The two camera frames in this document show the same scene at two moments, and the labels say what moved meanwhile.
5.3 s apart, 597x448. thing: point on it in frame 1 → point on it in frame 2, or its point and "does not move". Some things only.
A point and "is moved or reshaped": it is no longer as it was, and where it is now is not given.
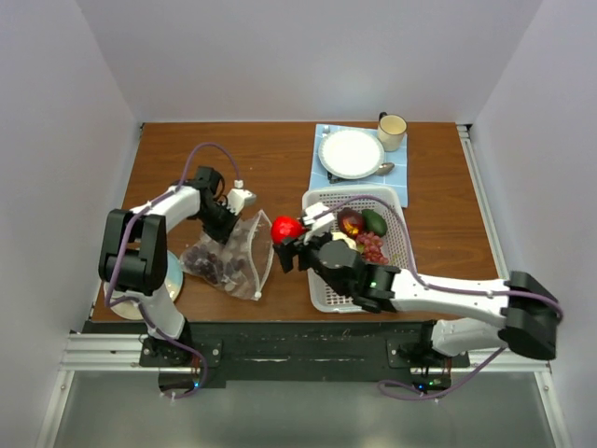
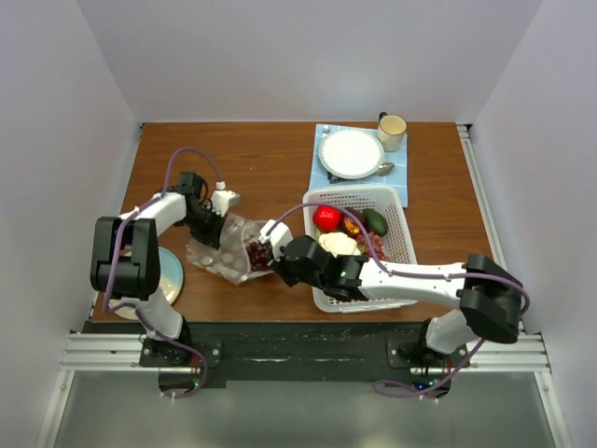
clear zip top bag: x=241 y=265 is moved or reshaped
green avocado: x=373 y=222 does not move
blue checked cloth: x=319 y=177 does not move
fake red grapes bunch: x=372 y=245 does not move
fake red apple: x=284 y=228 is moved or reshaped
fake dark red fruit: x=350 y=222 does not move
